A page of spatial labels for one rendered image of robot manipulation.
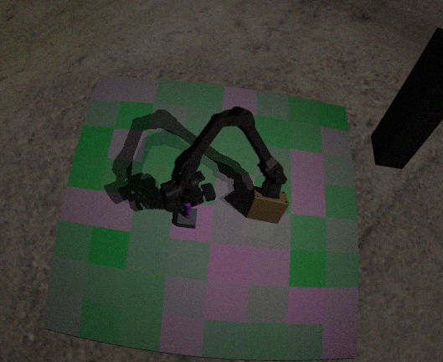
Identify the purple marker cap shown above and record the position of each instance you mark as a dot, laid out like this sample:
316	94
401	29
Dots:
187	207

